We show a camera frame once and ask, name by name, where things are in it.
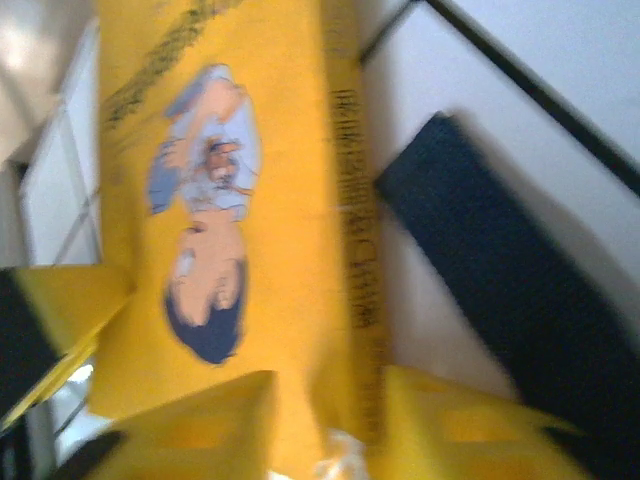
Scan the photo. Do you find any navy blue backpack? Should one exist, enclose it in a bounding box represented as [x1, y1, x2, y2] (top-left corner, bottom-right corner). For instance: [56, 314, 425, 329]
[373, 110, 640, 480]

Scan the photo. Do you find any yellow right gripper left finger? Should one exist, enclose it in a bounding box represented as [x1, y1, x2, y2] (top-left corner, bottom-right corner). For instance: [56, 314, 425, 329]
[64, 370, 279, 480]

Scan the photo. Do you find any yellow book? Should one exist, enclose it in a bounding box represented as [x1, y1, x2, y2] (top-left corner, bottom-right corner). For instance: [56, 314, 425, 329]
[87, 0, 396, 474]

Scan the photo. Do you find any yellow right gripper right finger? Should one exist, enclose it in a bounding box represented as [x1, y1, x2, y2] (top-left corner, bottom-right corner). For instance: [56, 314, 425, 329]
[382, 365, 594, 480]

